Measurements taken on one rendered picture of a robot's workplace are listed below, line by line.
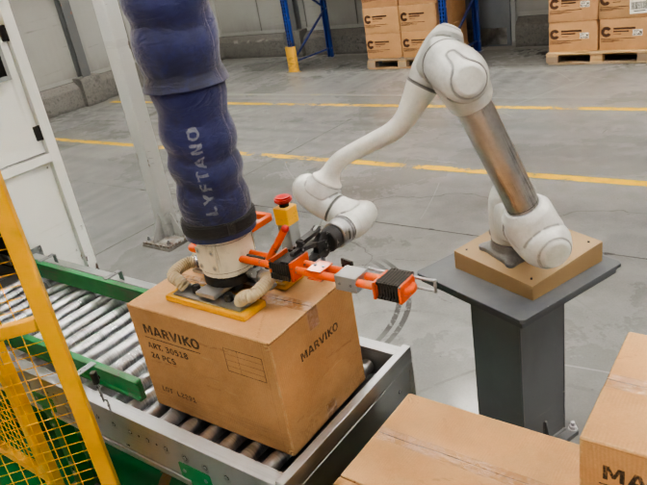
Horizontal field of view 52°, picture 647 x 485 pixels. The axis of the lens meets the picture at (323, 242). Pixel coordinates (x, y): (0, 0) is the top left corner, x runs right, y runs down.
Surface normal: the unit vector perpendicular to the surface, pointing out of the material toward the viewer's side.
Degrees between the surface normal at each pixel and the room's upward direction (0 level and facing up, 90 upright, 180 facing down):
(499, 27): 90
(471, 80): 89
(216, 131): 76
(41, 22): 90
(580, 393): 0
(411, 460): 0
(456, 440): 0
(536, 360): 90
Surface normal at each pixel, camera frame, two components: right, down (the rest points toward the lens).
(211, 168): 0.20, 0.04
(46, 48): 0.80, 0.14
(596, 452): -0.57, 0.43
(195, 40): 0.54, 0.11
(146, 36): -0.48, 0.16
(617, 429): -0.16, -0.89
